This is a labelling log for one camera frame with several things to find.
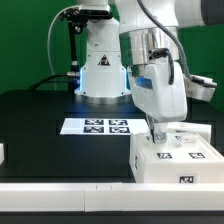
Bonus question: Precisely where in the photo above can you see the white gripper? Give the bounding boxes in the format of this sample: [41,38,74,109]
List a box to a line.
[128,60,187,144]

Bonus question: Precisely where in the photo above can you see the small white cabinet top panel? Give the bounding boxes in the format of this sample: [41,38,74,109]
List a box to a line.
[130,134,174,162]

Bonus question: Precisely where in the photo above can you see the white cabinet body box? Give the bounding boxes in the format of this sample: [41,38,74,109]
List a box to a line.
[129,133,224,184]

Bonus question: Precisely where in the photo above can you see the white cabinet door panel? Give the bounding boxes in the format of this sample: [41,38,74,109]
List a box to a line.
[169,133,224,162]

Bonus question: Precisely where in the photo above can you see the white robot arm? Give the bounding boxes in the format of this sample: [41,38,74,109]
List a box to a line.
[77,0,224,143]

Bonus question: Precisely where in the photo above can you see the long white cabinet side piece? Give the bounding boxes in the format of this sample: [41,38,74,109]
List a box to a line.
[167,122,212,143]

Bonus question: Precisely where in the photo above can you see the white marker sheet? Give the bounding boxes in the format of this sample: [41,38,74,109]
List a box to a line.
[60,118,149,135]

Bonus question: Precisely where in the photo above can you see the white front fence bar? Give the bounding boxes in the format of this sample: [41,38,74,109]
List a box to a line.
[0,183,224,212]

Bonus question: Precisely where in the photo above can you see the white fence bar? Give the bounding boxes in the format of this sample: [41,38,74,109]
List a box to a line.
[0,143,4,165]
[0,183,224,212]

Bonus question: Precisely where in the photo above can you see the white left fence bar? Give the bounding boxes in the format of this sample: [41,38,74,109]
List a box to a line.
[0,143,4,165]

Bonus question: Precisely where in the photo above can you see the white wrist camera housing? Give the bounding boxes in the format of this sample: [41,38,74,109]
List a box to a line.
[184,75,217,102]

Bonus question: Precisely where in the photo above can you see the grey braided hose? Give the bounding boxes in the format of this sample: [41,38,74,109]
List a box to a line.
[136,0,194,81]

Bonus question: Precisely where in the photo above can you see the black cable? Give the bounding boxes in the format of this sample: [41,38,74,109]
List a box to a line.
[27,71,81,92]

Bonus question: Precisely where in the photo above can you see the black camera stand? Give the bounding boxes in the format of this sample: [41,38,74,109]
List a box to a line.
[59,8,112,93]

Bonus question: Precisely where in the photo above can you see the white cable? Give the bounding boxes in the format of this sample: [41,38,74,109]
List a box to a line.
[46,5,78,91]

